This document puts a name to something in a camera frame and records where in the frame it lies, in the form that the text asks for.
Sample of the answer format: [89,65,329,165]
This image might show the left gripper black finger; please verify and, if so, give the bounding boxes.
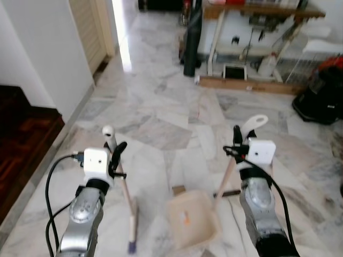
[111,141,128,168]

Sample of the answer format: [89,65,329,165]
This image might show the wooden broom with grey grip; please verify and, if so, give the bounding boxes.
[102,125,139,254]

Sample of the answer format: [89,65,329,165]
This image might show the beige long-handled dustpan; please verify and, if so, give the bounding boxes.
[165,114,269,251]

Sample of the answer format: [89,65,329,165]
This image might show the small black and white box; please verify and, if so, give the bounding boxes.
[222,63,247,81]

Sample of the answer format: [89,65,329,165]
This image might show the black and red vacuum cleaner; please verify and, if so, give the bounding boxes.
[292,54,343,126]

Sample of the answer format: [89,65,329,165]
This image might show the dark wooden step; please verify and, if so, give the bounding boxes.
[0,85,66,223]

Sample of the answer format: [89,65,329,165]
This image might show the tall black upright vacuum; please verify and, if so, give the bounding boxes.
[180,0,204,77]

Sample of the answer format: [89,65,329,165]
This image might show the light wooden louvred door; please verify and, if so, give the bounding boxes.
[69,0,117,75]

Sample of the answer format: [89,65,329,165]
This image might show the cluttered wooden table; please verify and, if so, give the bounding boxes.
[196,3,327,96]

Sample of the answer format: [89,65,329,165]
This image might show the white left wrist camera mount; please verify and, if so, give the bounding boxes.
[83,148,114,186]

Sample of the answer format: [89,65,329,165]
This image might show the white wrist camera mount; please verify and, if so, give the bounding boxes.
[83,148,114,186]
[245,140,277,172]

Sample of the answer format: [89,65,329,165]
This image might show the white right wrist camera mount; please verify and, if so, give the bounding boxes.
[245,140,277,172]

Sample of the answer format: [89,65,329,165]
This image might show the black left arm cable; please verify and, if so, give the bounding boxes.
[45,153,86,257]

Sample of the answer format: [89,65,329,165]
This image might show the white wire rack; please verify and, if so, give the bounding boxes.
[276,36,343,84]

